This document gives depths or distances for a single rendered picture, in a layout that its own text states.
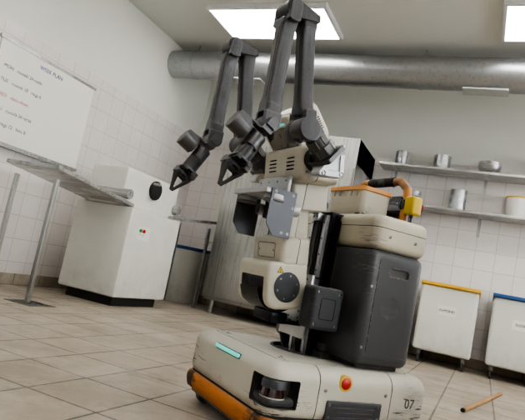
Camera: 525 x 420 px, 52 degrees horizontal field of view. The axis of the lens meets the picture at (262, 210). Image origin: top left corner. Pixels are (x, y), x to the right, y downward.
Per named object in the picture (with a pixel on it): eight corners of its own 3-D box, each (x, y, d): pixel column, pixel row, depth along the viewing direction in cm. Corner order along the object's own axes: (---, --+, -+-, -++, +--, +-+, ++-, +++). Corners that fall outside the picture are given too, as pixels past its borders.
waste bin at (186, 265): (207, 305, 664) (219, 253, 672) (186, 304, 615) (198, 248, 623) (171, 297, 686) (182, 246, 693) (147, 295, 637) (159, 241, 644)
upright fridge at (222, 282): (343, 337, 595) (375, 160, 619) (321, 342, 513) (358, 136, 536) (232, 311, 651) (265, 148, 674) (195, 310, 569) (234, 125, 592)
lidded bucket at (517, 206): (527, 222, 548) (530, 202, 551) (529, 218, 526) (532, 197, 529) (502, 218, 558) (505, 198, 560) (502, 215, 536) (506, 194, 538)
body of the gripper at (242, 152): (234, 155, 157) (249, 137, 160) (220, 158, 166) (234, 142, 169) (250, 170, 160) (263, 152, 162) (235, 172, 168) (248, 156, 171)
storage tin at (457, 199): (465, 213, 569) (468, 193, 572) (464, 210, 553) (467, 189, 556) (447, 211, 576) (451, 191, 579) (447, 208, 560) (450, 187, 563)
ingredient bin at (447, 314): (407, 360, 506) (421, 278, 514) (414, 355, 564) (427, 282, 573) (468, 374, 485) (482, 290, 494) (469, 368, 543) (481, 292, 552)
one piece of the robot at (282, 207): (261, 238, 207) (272, 184, 210) (299, 242, 183) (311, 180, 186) (224, 230, 200) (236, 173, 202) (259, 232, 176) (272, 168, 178)
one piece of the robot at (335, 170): (334, 179, 184) (337, 147, 184) (343, 178, 179) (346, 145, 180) (310, 176, 179) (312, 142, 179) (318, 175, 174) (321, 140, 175)
